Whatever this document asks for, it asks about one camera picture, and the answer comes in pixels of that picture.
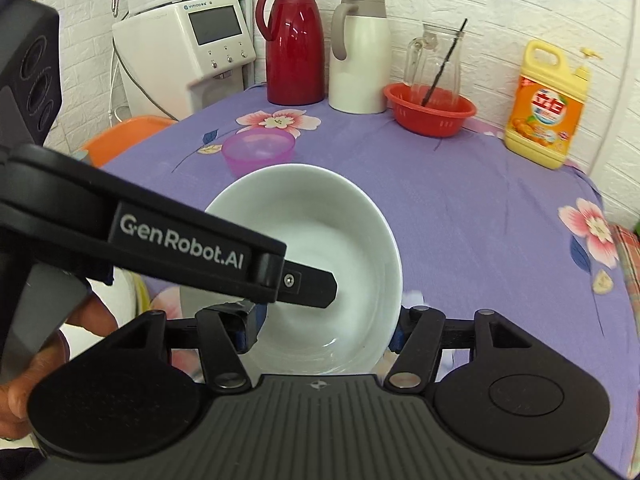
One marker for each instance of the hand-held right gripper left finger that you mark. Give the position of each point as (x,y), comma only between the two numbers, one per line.
(243,337)

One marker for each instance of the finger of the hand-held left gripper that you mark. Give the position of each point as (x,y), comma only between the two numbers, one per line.
(312,285)

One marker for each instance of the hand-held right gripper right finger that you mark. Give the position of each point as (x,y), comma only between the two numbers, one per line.
(397,336)

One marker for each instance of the yellow plastic plate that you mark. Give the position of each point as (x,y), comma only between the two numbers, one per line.
(142,292)

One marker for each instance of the person's left hand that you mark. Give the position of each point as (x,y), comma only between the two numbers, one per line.
(90,317)

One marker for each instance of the white floral plate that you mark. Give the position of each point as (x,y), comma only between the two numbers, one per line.
(122,290)

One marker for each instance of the orange plastic basin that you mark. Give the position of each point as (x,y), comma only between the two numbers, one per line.
(130,135)

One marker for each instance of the purple plastic bowl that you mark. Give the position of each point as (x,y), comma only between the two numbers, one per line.
(255,152)

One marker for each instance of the purple floral tablecloth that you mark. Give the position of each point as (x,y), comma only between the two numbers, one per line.
(475,210)

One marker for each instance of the white water purifier with screen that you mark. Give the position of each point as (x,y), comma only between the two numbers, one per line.
(160,60)

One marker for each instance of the red plastic basket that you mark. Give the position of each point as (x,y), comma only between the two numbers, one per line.
(430,121)

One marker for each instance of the white thermos jug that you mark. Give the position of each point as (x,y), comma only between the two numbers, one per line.
(360,70)

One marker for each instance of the red thermos jug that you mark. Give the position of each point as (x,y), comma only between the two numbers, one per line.
(295,50)

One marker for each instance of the checked cloth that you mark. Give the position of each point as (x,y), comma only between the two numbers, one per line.
(627,265)

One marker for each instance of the clear glass pitcher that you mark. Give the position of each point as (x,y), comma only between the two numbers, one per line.
(425,60)

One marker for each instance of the yellow detergent bottle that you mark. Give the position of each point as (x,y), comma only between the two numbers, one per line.
(540,120)

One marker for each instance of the black stirring stick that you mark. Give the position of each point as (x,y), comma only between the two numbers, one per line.
(445,62)

